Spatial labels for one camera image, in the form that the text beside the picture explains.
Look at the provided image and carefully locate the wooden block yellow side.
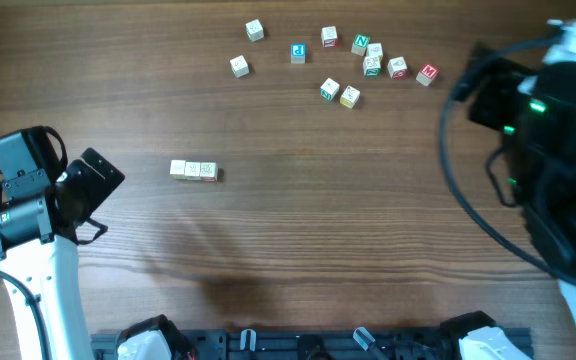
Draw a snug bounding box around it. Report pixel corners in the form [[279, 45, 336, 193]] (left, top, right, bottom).
[[170, 160, 186, 179]]

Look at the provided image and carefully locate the wooden block green side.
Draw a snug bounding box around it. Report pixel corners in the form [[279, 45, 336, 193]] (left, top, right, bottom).
[[184, 161, 201, 181]]

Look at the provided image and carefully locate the wooden block blue side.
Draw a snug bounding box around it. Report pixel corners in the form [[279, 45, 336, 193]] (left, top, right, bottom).
[[199, 162, 219, 182]]

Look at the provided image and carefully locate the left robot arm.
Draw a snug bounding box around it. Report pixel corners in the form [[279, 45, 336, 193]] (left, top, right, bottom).
[[0, 126, 125, 359]]

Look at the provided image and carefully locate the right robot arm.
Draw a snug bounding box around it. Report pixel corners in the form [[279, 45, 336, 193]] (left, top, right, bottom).
[[456, 46, 576, 323]]

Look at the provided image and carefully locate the red M block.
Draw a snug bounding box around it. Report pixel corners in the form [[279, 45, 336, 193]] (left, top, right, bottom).
[[416, 64, 439, 87]]

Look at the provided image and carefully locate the wooden block red picture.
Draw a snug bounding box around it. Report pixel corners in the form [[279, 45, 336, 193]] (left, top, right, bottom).
[[387, 56, 408, 79]]

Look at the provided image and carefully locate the wooden block green picture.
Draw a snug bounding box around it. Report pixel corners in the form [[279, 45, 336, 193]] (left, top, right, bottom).
[[363, 55, 381, 77]]

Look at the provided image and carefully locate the green N block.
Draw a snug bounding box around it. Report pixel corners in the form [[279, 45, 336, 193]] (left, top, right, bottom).
[[351, 33, 370, 56]]

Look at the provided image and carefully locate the wooden block yellow picture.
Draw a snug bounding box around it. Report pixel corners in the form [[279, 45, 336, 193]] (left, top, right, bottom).
[[340, 85, 361, 109]]

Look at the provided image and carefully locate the wooden block teal side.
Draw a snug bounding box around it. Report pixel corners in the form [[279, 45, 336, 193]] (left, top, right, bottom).
[[320, 78, 340, 102]]

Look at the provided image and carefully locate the wooden block red side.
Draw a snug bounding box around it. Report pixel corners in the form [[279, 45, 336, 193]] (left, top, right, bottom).
[[321, 26, 339, 48]]

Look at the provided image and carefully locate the blue P block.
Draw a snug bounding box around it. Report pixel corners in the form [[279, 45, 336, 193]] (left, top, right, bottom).
[[290, 43, 306, 64]]

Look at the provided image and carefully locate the plain wooden block top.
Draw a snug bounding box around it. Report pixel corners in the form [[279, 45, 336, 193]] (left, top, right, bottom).
[[245, 19, 264, 42]]

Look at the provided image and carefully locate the left black cable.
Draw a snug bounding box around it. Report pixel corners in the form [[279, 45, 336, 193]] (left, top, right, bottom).
[[0, 163, 52, 360]]

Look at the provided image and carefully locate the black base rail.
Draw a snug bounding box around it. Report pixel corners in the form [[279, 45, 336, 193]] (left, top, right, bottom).
[[90, 327, 534, 360]]

